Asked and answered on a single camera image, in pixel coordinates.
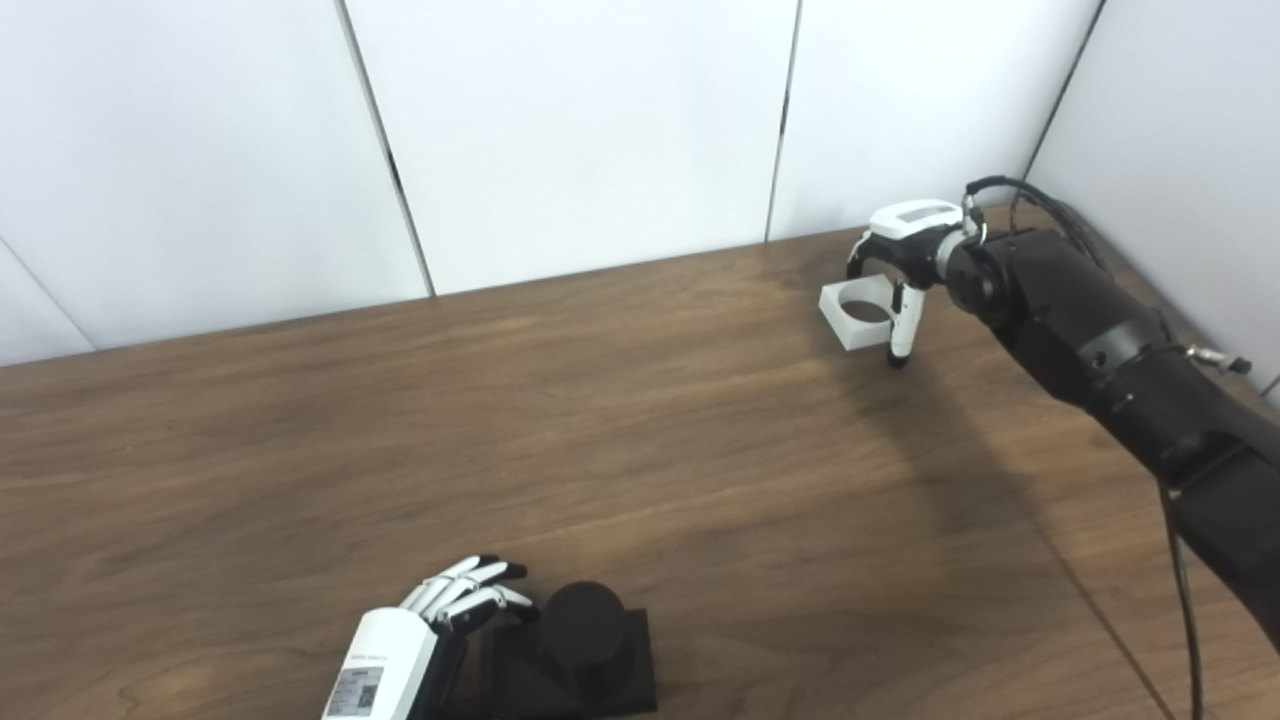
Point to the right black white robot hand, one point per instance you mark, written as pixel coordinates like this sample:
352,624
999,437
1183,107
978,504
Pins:
915,245

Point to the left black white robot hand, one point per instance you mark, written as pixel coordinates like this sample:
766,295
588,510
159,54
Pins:
385,660

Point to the white square piece with hole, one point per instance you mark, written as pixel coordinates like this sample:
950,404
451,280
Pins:
850,330

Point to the black peg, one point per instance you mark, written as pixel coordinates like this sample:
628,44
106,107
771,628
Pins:
585,650

